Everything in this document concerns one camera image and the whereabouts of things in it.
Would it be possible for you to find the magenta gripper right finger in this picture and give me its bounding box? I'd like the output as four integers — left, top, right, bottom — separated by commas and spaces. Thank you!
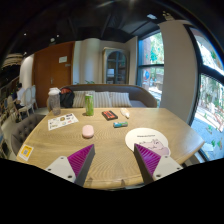
134, 144, 182, 185

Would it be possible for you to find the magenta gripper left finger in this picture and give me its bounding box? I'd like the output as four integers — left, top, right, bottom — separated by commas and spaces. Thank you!
46, 145, 95, 186

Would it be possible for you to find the round white mouse pad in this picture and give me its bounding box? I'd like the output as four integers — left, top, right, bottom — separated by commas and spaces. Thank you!
125, 128, 171, 156

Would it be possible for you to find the pink computer mouse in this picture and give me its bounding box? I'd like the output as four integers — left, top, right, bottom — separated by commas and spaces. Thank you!
82, 125, 94, 138

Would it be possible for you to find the white sticker sheet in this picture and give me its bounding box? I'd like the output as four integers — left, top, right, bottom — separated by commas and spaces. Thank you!
48, 113, 78, 131

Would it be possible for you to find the yellow QR code sticker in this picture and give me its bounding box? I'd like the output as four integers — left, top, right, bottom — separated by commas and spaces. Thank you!
19, 145, 33, 161

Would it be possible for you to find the small green blue pack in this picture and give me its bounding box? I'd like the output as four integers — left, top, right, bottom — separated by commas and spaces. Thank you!
113, 122, 128, 128

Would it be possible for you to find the cream plastic tube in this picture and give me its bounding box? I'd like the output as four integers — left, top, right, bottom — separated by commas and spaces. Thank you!
120, 108, 130, 119

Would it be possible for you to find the black and red box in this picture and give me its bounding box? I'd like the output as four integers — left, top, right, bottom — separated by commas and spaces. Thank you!
102, 111, 118, 121

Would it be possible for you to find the grey tufted chair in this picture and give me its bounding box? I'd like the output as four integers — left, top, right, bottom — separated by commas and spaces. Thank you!
11, 114, 44, 155

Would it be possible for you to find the brown curved sofa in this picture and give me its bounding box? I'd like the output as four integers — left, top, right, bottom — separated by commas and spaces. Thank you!
67, 84, 157, 108

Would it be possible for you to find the striped cushion left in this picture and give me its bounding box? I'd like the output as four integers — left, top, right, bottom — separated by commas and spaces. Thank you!
73, 90, 94, 108

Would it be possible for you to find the striped cushion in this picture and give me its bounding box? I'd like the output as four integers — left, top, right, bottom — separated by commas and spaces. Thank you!
110, 92, 131, 107
93, 92, 112, 108
73, 90, 94, 108

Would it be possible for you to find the green drink can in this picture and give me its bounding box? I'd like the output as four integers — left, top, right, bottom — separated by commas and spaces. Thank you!
85, 94, 94, 116

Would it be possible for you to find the black backpack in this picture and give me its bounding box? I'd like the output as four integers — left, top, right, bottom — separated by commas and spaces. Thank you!
60, 88, 74, 108

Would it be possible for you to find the striped cushion middle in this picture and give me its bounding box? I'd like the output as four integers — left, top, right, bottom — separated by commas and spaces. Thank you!
93, 92, 112, 108

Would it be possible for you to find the striped cushion right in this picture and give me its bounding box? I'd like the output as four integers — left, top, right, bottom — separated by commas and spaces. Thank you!
110, 92, 131, 107

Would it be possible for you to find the clear plastic water bottle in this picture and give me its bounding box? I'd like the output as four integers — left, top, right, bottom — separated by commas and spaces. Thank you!
48, 88, 60, 115

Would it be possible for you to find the seated person in white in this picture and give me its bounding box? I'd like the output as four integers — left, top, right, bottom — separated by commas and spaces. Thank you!
15, 83, 25, 109

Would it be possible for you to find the white dining chair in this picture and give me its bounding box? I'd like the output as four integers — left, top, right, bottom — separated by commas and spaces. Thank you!
18, 88, 33, 115

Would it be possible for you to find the brown wooden door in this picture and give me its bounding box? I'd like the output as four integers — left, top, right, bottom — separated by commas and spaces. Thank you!
33, 42, 75, 108

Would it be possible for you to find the arched glass cabinet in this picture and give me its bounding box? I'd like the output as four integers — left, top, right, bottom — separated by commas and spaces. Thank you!
102, 47, 129, 84

